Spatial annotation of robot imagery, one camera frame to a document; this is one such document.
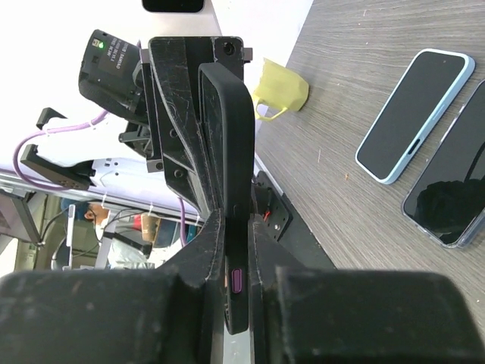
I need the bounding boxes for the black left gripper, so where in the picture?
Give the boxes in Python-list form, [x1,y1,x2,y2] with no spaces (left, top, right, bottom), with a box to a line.
[78,30,244,218]

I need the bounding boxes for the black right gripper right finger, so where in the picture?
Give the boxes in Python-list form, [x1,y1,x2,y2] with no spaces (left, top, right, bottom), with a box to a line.
[248,221,484,363]

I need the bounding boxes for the clear magsafe phone case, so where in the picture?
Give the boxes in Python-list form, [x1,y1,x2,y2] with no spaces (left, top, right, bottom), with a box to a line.
[400,77,485,250]

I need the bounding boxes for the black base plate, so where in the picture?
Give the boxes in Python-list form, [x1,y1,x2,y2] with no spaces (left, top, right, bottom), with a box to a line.
[253,171,336,269]

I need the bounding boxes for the black phone case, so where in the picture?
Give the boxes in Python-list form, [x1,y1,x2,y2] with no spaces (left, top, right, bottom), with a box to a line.
[199,64,255,334]

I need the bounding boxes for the light blue phone case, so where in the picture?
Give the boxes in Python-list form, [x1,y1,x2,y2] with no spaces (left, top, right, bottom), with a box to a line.
[355,48,476,186]

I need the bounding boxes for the yellow paper cup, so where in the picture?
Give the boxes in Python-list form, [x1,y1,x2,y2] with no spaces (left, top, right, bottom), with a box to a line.
[252,58,310,121]

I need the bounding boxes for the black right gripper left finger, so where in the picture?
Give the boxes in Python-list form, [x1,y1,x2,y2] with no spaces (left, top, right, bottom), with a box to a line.
[1,210,225,363]

